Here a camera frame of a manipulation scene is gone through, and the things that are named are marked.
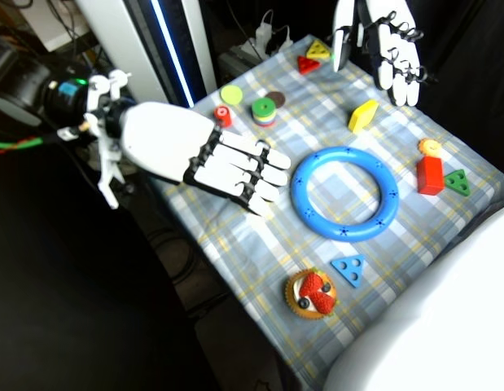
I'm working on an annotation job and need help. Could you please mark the red triangle block with holes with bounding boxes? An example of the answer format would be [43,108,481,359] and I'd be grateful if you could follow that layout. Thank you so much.
[296,55,322,76]

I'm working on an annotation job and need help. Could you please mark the red rectangular block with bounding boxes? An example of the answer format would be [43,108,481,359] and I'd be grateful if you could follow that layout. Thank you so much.
[416,156,445,196]

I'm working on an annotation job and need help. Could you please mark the yellow-green round disc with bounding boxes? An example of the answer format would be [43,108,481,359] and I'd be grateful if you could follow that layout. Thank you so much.
[220,85,244,107]

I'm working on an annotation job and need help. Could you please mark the coloured discs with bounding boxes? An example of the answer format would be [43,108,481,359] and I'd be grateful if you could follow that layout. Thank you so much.
[251,97,277,128]

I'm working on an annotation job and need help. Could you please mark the red small cylinder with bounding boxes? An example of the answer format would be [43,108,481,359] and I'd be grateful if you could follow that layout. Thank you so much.
[213,104,233,129]

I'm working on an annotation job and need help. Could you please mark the large white rounded shell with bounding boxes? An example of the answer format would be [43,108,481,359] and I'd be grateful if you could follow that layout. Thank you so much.
[322,199,504,391]

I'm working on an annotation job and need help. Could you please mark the blue plastic ring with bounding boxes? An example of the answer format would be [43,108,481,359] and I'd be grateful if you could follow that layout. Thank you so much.
[290,146,401,243]

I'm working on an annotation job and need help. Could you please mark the brown round disc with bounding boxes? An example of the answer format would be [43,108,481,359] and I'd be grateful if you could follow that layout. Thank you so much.
[264,90,287,109]

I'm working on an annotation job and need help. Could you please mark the white column with blue light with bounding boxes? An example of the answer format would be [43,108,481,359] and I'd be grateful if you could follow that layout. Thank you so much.
[74,0,218,109]

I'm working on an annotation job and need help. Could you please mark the grey power strip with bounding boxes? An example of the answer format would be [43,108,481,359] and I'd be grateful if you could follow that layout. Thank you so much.
[217,38,277,78]

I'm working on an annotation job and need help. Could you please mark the yellow triangle block with holes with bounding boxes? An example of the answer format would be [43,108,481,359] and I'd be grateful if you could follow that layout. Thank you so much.
[306,39,332,61]

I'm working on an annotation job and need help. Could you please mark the white power plug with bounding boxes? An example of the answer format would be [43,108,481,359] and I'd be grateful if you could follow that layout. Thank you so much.
[272,24,296,56]
[254,10,277,52]

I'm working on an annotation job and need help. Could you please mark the blue triangle block with holes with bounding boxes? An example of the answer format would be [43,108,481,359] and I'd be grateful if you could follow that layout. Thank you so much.
[331,254,366,289]

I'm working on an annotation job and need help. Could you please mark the green triangle block with holes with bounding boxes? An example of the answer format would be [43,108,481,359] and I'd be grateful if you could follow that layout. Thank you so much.
[443,169,471,195]

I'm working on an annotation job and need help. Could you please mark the toy fruit cupcake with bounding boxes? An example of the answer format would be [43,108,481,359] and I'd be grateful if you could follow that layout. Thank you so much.
[284,267,338,322]

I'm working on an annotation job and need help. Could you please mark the blue plaid cloth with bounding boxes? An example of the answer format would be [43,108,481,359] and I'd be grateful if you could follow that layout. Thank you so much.
[161,34,503,391]

